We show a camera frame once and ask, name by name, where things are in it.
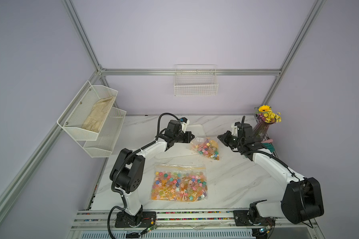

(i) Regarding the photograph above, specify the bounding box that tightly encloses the green rubber glove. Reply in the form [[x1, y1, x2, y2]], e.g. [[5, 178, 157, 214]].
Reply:
[[262, 142, 275, 153]]

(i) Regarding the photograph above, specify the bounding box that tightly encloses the small ziploc bag of candies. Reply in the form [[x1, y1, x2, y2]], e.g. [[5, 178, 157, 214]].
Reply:
[[190, 137, 220, 160]]

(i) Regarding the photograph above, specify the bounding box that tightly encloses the upper white mesh shelf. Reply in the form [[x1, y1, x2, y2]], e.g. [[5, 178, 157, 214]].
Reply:
[[57, 81, 118, 141]]

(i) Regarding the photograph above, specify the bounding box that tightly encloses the white mesh shelf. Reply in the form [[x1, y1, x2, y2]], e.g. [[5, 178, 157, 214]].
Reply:
[[83, 107, 126, 158], [57, 81, 118, 141]]

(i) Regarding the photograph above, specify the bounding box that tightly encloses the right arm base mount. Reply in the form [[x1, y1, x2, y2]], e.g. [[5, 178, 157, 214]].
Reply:
[[233, 200, 275, 227]]

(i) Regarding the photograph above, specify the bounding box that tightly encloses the lower white mesh shelf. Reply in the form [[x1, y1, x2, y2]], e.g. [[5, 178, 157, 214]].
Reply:
[[83, 107, 126, 158]]

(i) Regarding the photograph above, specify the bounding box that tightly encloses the white wire wall basket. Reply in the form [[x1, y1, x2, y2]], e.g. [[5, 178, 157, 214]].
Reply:
[[174, 64, 219, 97]]

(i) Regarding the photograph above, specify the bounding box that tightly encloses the beige cloth glove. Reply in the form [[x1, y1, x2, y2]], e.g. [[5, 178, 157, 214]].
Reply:
[[82, 96, 116, 133]]

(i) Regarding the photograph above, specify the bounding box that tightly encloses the purple pink object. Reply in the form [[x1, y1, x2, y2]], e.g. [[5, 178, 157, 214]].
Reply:
[[262, 139, 273, 143]]

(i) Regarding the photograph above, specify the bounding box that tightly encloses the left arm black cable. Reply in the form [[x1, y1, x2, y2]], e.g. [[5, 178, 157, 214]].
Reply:
[[107, 112, 180, 239]]

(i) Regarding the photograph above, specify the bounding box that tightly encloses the yellow flower bouquet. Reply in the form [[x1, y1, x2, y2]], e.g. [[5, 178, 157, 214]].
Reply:
[[256, 105, 282, 124]]

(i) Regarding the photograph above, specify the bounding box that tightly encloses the white plastic tray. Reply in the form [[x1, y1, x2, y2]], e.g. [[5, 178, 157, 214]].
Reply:
[[155, 124, 206, 159]]

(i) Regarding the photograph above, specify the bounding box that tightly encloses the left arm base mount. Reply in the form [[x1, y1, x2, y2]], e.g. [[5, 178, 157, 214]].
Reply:
[[114, 211, 157, 228]]

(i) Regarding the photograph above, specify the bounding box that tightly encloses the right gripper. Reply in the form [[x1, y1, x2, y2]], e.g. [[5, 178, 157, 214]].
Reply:
[[216, 130, 243, 149]]

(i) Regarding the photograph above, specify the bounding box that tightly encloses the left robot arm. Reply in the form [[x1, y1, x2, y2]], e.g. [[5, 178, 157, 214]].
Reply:
[[109, 117, 194, 216]]

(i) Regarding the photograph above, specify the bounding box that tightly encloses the dark glass vase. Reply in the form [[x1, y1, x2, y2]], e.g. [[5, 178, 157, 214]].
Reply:
[[253, 120, 271, 142]]

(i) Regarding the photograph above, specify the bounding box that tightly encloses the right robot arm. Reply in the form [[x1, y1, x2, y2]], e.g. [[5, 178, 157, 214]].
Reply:
[[217, 121, 324, 226]]

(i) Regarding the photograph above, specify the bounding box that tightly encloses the large ziploc bag of candies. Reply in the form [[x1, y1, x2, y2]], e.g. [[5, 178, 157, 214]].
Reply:
[[151, 164, 208, 202]]

